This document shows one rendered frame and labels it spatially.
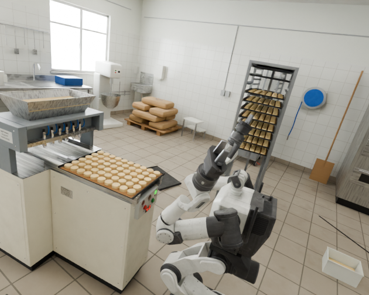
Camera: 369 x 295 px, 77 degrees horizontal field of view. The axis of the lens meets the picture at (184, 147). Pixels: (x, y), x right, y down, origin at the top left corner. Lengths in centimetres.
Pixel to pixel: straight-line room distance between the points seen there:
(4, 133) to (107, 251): 101
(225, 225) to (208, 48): 503
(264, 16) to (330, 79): 176
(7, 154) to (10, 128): 20
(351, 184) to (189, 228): 354
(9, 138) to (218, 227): 133
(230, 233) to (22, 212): 143
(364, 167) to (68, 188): 385
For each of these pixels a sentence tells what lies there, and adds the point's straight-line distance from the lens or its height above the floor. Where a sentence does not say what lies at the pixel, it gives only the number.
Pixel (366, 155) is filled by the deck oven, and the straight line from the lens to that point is 420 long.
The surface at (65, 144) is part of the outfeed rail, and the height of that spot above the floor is 88.
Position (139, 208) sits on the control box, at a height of 79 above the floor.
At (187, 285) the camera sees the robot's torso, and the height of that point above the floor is 41.
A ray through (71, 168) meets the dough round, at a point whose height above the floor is 92.
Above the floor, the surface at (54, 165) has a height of 87.
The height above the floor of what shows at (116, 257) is 36.
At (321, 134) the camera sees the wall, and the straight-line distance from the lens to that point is 518.
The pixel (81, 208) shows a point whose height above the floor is 64.
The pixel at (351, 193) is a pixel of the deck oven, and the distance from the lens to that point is 440.
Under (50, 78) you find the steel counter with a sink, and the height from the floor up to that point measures 93.
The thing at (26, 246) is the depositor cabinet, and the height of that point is 28.
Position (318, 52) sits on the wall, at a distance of 515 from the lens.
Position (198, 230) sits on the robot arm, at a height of 104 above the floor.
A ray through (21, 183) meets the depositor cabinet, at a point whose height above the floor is 80.
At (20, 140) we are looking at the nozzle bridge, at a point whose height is 110.
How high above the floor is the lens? 171
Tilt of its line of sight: 20 degrees down
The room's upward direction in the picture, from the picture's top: 10 degrees clockwise
